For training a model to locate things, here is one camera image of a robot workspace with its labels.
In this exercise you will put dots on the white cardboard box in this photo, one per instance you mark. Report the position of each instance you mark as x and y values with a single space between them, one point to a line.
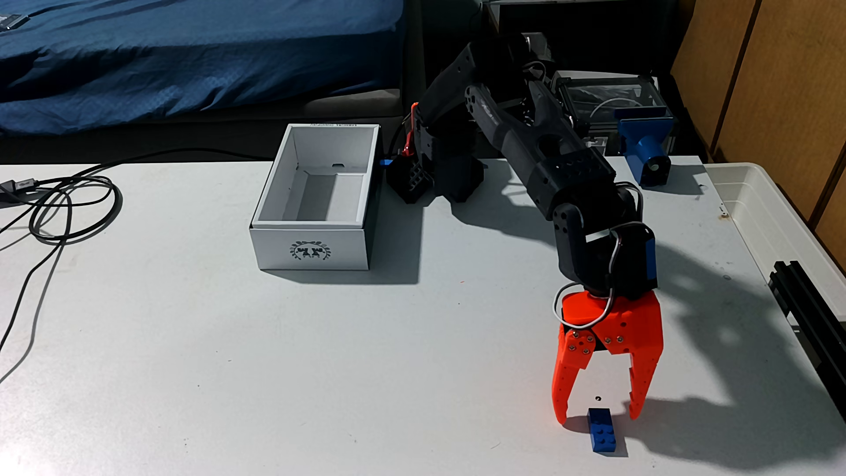
310 248

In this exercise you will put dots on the blue printed camera mount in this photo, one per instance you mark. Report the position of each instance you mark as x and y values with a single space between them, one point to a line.
648 149

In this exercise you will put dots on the transparent box black frame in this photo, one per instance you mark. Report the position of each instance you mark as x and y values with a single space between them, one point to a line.
614 99

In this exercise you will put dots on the wooden wardrobe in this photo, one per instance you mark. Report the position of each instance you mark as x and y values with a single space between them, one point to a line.
780 86

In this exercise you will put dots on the white plastic bin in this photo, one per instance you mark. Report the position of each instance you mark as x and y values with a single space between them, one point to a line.
773 218

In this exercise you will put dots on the grey flat device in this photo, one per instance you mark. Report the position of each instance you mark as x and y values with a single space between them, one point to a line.
12 22

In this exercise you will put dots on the bed with blue cover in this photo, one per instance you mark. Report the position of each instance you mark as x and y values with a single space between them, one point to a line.
198 59

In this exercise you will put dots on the black aluminium extrusion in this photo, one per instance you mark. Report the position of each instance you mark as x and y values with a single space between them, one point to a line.
813 311

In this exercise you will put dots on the blue toy brick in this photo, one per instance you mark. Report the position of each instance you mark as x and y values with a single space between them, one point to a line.
602 431

